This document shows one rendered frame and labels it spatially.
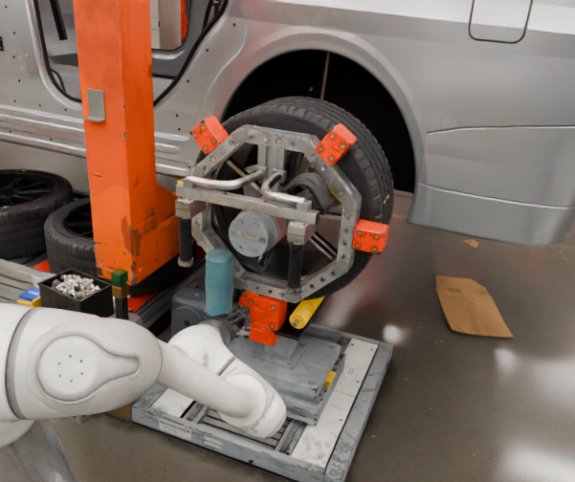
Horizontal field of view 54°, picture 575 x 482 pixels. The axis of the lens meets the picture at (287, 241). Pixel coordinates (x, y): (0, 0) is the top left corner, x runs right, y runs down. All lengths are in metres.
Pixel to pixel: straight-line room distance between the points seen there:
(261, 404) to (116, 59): 1.10
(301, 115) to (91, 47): 0.65
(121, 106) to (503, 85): 1.19
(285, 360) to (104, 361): 1.56
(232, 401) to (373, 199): 0.86
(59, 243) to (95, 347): 1.87
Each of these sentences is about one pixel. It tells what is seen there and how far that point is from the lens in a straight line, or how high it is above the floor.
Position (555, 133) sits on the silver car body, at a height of 1.14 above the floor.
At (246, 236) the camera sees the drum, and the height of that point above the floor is 0.85.
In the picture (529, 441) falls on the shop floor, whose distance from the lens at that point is 2.45.
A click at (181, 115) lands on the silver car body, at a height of 1.00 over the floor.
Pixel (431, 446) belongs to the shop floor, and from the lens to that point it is 2.29.
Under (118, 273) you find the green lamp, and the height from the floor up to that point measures 0.66.
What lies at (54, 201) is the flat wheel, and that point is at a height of 0.50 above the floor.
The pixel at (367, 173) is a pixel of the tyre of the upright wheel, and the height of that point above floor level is 1.02.
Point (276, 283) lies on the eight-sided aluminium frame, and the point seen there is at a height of 0.61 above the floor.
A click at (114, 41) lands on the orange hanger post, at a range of 1.81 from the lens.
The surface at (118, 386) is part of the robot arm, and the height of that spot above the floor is 1.11.
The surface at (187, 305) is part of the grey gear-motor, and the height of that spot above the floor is 0.39.
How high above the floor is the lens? 1.53
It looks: 25 degrees down
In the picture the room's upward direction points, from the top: 4 degrees clockwise
